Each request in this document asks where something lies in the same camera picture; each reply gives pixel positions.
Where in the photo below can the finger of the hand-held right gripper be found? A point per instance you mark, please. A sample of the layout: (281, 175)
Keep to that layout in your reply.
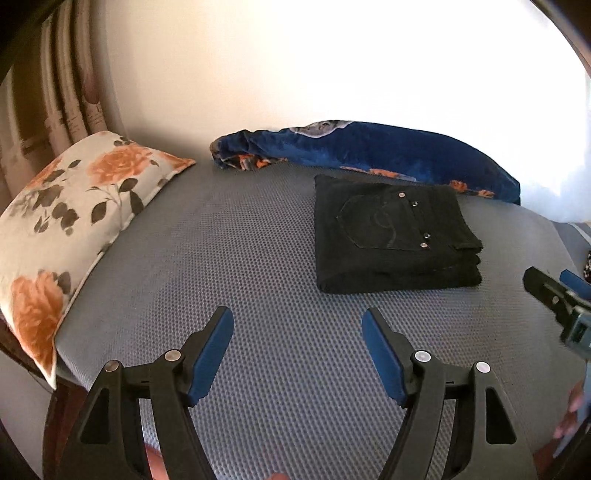
(540, 288)
(575, 284)

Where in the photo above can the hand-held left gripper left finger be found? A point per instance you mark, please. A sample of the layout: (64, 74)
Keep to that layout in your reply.
(212, 355)

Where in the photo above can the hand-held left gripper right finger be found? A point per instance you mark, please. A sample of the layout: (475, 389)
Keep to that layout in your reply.
(383, 355)

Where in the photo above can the black pants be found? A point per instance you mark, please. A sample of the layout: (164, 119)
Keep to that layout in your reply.
(392, 240)

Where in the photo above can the person's right hand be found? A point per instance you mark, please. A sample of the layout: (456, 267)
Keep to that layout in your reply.
(572, 406)

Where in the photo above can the grey textured mattress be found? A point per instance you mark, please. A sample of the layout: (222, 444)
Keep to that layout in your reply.
(254, 258)

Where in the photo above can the floral pillow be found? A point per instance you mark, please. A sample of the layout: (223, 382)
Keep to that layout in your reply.
(83, 207)

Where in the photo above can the blue printed blanket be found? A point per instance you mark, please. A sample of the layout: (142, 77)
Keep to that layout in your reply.
(369, 147)

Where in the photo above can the patterned curtain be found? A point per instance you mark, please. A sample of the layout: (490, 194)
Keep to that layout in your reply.
(64, 83)

